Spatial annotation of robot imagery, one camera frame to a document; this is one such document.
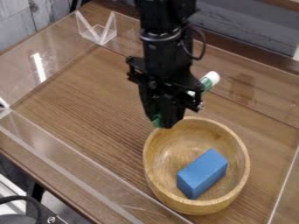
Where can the green dry erase marker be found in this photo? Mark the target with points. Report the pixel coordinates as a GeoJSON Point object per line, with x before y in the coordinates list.
{"type": "Point", "coordinates": [209, 79]}

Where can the clear acrylic corner bracket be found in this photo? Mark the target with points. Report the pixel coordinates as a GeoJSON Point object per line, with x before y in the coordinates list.
{"type": "Point", "coordinates": [99, 34]}

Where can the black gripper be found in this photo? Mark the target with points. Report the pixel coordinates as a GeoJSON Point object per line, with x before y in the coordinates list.
{"type": "Point", "coordinates": [161, 73]}

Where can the clear acrylic tray wall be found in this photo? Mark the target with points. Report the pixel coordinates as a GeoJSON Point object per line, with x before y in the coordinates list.
{"type": "Point", "coordinates": [88, 187]}

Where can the blue rectangular block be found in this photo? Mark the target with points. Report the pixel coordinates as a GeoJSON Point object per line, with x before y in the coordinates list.
{"type": "Point", "coordinates": [201, 174]}

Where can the brown wooden bowl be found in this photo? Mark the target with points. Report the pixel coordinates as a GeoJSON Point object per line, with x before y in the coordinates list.
{"type": "Point", "coordinates": [171, 148]}

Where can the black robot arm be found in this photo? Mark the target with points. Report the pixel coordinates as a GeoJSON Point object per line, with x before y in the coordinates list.
{"type": "Point", "coordinates": [163, 16]}

